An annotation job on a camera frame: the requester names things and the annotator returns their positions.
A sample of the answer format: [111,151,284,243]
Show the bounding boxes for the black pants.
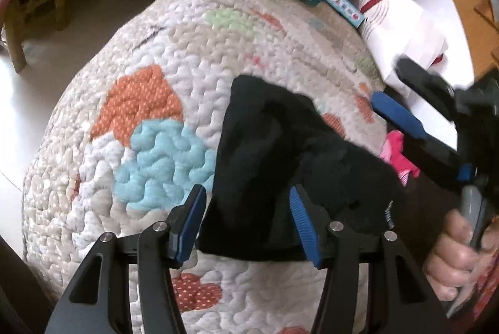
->
[198,75,405,262]

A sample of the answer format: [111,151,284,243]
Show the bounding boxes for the right hand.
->
[423,209,498,302]

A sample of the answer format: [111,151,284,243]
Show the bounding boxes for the white pillow with red stripes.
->
[360,0,474,148]

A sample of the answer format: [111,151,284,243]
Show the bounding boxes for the light blue patterned box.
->
[324,0,366,29]

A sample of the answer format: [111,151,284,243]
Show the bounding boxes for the patterned quilted bedspread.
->
[23,0,386,333]

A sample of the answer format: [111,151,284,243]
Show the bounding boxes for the wooden chair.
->
[1,0,66,73]

